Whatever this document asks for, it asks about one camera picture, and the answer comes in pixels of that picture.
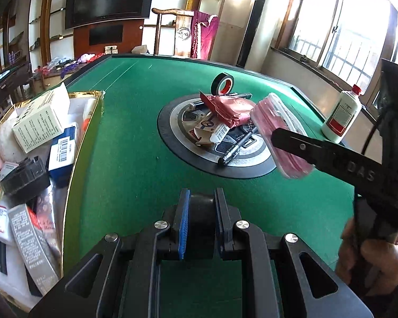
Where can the blue white medicine box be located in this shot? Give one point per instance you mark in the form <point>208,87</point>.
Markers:
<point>64,159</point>

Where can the pink plastic packet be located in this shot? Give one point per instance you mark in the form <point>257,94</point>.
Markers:
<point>272,116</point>

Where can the dark side table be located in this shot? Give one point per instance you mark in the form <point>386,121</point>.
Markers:
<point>6,82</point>

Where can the white printed pouch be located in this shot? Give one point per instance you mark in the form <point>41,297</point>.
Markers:
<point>48,212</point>

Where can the grey printed carton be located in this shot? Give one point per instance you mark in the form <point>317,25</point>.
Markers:
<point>30,245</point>

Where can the wooden chair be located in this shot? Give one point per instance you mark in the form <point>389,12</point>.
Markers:
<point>182,36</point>

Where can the white red pill bottle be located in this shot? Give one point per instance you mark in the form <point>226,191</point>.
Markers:
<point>2,222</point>

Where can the white bottle orange cap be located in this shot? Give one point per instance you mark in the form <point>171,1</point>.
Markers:
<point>90,109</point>

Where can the white plastic bag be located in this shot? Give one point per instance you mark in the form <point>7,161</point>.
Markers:
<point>140,49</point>

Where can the dark wall panel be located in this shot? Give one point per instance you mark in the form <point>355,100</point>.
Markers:
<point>106,34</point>

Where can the black marker white print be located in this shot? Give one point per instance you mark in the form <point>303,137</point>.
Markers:
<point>232,152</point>

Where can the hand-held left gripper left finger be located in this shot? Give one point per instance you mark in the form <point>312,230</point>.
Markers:
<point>184,225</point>

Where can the purple plush toy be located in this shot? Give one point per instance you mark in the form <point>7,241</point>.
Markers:
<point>86,58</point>

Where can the person's right hand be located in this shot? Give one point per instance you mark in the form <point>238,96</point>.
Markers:
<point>388,255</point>

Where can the red foil packet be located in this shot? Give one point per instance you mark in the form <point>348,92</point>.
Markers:
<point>232,109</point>

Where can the window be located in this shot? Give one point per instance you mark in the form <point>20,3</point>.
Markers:
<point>318,16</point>

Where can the black cylindrical object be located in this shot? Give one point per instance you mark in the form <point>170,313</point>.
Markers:
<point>202,222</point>

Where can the magenta fringed cloth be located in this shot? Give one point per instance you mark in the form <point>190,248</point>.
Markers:
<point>204,33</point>

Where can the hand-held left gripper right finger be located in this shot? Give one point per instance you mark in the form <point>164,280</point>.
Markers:
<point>219,225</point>

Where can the black plastic holder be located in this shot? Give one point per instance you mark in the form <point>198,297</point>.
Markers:
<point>23,179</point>

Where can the mahjong table centre panel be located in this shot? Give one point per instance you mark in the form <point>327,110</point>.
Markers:
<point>185,159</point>

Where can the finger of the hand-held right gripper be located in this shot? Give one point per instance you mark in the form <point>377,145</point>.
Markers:
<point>295,145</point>

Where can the floor standing air conditioner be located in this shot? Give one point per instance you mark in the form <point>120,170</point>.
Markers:
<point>272,23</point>

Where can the crushed white carton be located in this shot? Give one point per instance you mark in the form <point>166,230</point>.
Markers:
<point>215,134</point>

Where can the green white carton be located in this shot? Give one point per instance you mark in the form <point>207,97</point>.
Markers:
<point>39,129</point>

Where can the white power strip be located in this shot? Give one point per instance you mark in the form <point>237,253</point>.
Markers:
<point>111,49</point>

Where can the wall television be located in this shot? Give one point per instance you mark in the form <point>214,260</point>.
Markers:
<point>109,0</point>

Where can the gold cardboard box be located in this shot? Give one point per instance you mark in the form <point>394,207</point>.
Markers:
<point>76,188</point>

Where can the white fluffy ball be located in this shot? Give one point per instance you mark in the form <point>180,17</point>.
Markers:
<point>8,145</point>

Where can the white liquor bottle red label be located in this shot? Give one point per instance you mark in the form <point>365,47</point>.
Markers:
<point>340,119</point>

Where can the wooden television stand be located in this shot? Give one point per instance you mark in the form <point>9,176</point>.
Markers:
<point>53,73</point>

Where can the black tape roll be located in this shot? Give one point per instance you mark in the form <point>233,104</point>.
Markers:
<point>217,86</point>

